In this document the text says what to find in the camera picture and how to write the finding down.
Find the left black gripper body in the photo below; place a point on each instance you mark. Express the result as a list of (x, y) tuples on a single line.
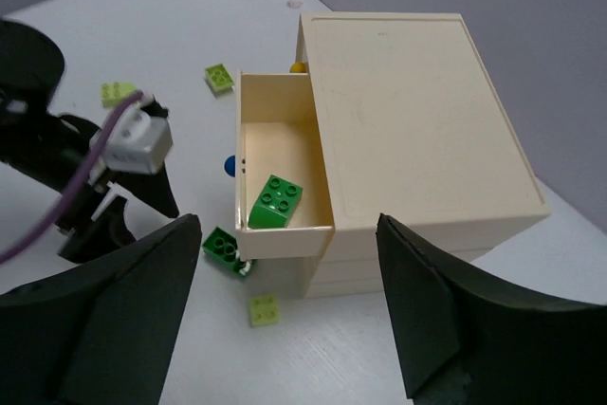
[(50, 150)]

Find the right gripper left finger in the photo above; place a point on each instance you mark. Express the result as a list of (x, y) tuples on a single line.
[(103, 332)]

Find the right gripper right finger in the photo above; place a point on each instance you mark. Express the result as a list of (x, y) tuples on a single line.
[(465, 336)]

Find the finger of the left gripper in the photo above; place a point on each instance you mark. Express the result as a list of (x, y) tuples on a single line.
[(153, 190)]

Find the dark green square lego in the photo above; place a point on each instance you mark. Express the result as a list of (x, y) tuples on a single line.
[(275, 204)]

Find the blue knob drawer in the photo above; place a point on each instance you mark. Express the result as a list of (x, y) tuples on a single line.
[(277, 133)]

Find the yellow knob drawer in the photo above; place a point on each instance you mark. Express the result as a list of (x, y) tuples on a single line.
[(300, 66)]

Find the cream drawer cabinet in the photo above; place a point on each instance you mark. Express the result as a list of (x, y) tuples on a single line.
[(410, 126)]

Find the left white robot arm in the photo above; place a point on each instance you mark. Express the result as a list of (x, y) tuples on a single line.
[(32, 66)]

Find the dark green long lego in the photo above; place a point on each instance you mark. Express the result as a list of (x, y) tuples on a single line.
[(223, 248)]

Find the lime curved lego brick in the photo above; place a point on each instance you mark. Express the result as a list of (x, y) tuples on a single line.
[(113, 93)]

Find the lime printed lego brick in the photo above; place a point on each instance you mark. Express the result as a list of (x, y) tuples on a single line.
[(218, 78)]

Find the pale lime square lego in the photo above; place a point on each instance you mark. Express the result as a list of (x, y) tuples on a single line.
[(263, 310)]

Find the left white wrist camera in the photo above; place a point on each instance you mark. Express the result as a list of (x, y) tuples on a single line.
[(131, 139)]

